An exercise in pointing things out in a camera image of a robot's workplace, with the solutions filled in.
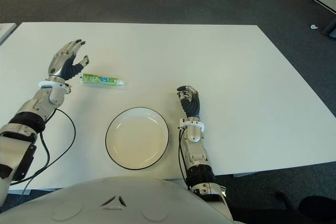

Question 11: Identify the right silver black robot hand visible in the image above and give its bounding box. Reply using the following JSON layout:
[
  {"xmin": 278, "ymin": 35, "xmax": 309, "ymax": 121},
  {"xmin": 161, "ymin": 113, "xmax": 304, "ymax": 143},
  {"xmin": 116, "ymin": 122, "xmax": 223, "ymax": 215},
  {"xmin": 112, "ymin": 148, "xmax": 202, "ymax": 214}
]
[{"xmin": 176, "ymin": 85, "xmax": 202, "ymax": 119}]

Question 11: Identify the small white side table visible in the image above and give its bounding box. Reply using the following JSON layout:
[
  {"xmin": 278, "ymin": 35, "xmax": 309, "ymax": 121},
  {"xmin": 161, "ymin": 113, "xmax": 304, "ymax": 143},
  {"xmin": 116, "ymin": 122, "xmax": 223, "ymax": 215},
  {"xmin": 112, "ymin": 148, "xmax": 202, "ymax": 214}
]
[{"xmin": 0, "ymin": 23, "xmax": 17, "ymax": 46}]

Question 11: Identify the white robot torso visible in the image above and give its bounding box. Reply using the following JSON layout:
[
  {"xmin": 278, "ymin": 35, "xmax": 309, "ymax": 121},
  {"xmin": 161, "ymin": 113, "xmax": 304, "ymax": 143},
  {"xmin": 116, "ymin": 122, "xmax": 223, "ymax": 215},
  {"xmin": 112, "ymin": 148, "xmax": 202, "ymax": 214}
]
[{"xmin": 0, "ymin": 176, "xmax": 234, "ymax": 224}]

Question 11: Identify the thin black cable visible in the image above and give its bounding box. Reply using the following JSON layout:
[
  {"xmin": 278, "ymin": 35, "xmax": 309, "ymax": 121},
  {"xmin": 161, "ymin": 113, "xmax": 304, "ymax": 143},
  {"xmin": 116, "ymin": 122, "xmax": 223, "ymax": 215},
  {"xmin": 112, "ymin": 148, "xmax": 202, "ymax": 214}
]
[{"xmin": 10, "ymin": 108, "xmax": 77, "ymax": 184}]

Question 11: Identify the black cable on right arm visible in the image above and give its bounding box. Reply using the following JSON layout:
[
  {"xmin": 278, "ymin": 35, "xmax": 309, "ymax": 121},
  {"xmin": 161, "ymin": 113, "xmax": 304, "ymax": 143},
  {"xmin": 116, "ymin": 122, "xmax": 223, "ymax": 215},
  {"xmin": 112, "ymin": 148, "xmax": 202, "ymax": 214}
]
[{"xmin": 178, "ymin": 129, "xmax": 190, "ymax": 190}]

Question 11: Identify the dark grey chair base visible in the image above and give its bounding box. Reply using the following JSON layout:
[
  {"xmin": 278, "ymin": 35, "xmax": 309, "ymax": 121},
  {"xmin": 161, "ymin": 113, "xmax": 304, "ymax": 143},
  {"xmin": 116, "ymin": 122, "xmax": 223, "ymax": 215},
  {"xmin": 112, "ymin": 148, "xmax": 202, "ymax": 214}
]
[{"xmin": 322, "ymin": 18, "xmax": 336, "ymax": 38}]

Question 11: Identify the green white toothpaste tube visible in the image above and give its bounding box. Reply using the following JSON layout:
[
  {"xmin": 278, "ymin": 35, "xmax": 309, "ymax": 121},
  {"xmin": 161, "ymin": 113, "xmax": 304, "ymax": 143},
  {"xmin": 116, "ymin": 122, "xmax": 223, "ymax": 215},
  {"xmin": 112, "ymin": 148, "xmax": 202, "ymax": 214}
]
[{"xmin": 80, "ymin": 73, "xmax": 126, "ymax": 87}]

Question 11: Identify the black chair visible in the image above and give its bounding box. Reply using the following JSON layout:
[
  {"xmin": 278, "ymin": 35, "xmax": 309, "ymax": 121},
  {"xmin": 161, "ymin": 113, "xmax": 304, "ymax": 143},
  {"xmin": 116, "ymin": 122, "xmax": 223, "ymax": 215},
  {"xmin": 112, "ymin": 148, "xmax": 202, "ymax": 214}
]
[{"xmin": 274, "ymin": 190, "xmax": 336, "ymax": 224}]

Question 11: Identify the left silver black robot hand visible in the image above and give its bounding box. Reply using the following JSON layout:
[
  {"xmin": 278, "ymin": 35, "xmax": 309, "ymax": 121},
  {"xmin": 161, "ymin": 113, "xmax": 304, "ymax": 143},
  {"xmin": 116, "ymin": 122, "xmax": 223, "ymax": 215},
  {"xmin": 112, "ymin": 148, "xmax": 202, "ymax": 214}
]
[{"xmin": 46, "ymin": 39, "xmax": 90, "ymax": 81}]

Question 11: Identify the thick black cable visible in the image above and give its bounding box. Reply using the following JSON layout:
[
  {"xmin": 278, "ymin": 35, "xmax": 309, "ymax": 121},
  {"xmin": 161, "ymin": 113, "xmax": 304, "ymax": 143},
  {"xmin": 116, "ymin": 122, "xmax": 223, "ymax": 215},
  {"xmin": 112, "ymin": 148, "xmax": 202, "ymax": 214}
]
[{"xmin": 20, "ymin": 131, "xmax": 50, "ymax": 196}]

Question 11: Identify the white plate with black rim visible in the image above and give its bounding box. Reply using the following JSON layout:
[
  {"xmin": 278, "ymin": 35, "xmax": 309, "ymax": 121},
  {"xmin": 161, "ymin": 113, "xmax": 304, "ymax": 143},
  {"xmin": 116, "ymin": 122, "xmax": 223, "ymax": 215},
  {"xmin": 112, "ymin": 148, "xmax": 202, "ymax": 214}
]
[{"xmin": 105, "ymin": 106, "xmax": 170, "ymax": 170}]

